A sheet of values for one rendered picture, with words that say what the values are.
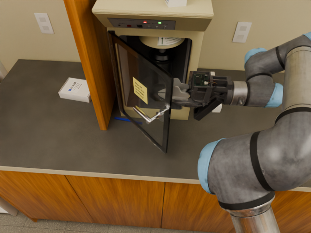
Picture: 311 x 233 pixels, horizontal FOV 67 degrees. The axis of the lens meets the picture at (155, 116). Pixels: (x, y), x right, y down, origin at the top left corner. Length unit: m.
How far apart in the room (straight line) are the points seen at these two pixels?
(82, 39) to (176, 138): 0.56
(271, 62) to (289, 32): 0.66
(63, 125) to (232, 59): 0.98
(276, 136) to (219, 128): 0.68
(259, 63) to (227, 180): 0.42
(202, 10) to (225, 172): 0.42
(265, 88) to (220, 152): 0.32
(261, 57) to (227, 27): 0.56
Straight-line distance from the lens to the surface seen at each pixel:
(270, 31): 1.40
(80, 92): 1.23
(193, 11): 0.67
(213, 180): 0.51
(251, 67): 0.80
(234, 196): 0.50
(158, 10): 0.67
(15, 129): 1.24
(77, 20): 0.75
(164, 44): 0.86
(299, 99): 0.55
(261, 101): 0.75
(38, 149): 1.12
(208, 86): 0.68
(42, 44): 1.55
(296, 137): 0.46
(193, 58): 0.87
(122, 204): 1.37
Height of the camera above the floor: 1.80
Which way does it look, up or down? 50 degrees down
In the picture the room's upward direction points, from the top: 1 degrees clockwise
